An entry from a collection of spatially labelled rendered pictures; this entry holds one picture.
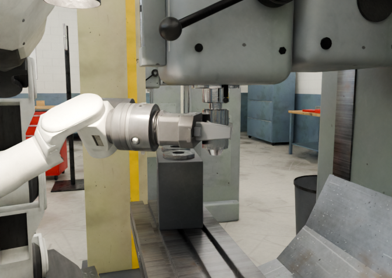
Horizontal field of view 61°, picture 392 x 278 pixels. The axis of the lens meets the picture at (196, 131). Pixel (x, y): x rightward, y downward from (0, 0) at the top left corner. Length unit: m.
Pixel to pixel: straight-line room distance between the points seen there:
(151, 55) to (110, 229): 2.01
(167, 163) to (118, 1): 1.62
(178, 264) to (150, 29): 0.49
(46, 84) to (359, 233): 9.21
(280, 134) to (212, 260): 7.25
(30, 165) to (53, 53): 9.08
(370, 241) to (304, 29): 0.46
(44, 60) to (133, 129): 9.14
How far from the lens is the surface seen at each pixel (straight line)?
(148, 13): 0.56
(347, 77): 0.87
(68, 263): 1.62
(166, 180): 0.90
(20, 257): 1.31
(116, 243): 2.52
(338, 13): 0.57
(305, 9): 0.55
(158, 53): 0.55
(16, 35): 0.85
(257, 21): 0.52
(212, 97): 0.57
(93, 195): 2.39
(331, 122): 0.92
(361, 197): 0.84
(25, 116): 1.11
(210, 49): 0.49
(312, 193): 2.43
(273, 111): 7.82
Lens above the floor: 1.30
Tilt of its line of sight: 7 degrees down
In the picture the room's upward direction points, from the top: straight up
